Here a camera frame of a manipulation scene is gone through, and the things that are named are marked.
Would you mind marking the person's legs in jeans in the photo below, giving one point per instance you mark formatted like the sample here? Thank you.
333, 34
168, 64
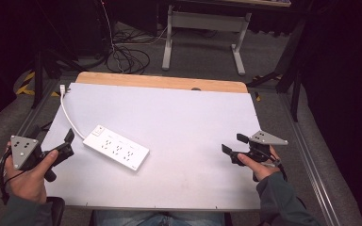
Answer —
160, 218

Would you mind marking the grey metal table frame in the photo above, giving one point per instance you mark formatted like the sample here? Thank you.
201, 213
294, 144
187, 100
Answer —
205, 22

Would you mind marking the black tripod stand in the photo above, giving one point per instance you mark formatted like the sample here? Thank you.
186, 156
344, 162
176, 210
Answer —
290, 69

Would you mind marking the white power plug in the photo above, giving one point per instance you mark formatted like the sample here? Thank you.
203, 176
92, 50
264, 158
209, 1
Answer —
62, 88

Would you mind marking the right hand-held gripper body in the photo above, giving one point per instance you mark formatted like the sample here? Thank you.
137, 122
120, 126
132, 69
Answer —
264, 141

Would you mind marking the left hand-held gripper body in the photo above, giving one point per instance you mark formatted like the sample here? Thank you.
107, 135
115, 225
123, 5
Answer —
23, 150

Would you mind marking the black metal stand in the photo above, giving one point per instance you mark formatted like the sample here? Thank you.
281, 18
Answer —
39, 72

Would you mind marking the aluminium floor rail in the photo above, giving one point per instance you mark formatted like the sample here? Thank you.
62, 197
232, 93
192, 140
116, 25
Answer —
308, 163
9, 147

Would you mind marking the white power strip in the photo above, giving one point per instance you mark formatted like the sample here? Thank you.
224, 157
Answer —
116, 147

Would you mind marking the person's right hand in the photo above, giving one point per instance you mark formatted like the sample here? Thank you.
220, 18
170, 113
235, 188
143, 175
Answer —
260, 169

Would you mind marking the person's left hand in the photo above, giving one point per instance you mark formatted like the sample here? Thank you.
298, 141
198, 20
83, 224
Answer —
28, 182

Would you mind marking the yellow black floor tape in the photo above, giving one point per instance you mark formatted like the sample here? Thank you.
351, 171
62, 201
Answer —
26, 86

